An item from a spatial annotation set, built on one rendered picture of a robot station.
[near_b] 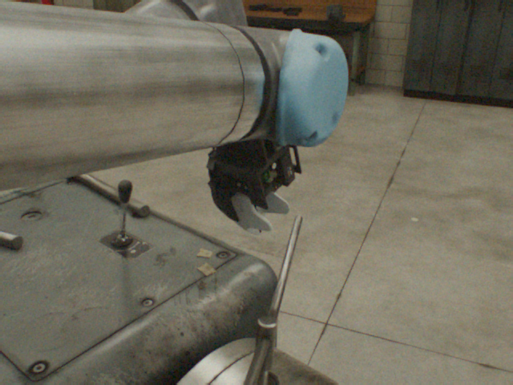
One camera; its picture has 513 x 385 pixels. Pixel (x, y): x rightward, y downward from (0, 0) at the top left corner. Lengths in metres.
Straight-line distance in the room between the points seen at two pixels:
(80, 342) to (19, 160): 0.50
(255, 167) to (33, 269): 0.42
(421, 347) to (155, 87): 2.44
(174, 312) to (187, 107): 0.49
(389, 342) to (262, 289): 1.86
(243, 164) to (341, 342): 2.05
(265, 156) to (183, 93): 0.30
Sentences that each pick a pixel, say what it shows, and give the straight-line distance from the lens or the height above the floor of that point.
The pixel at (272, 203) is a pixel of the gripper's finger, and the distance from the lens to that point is 0.66.
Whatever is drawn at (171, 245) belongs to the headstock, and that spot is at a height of 1.25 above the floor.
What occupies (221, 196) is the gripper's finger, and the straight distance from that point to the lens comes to 0.61.
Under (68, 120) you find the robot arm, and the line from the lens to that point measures 0.21.
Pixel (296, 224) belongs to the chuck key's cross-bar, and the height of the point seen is 1.33.
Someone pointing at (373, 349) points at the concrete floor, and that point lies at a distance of 2.56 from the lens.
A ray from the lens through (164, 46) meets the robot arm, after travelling 0.25.
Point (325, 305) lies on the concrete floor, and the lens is 2.77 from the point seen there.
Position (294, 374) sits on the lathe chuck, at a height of 1.23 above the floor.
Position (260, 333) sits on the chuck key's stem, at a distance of 0.59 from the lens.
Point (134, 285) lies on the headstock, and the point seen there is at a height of 1.25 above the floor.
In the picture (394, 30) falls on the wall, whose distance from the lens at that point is 7.03.
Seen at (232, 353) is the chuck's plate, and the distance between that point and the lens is 0.68.
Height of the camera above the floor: 1.70
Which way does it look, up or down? 27 degrees down
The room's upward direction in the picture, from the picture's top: straight up
